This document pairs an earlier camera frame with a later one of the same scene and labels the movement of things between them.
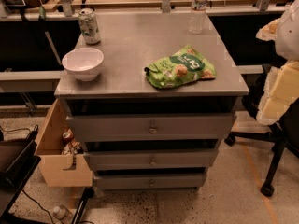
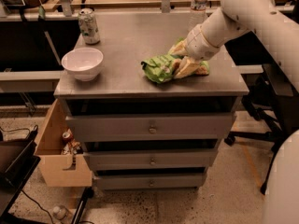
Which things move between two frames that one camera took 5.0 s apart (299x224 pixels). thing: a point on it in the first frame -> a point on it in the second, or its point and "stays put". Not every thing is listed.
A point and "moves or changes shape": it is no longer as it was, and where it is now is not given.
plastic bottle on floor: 61,212 stays put
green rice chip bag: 186,66 moves or changes shape
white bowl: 84,63 stays put
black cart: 19,161 stays put
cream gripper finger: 268,32 -> 179,49
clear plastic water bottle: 198,9 stays put
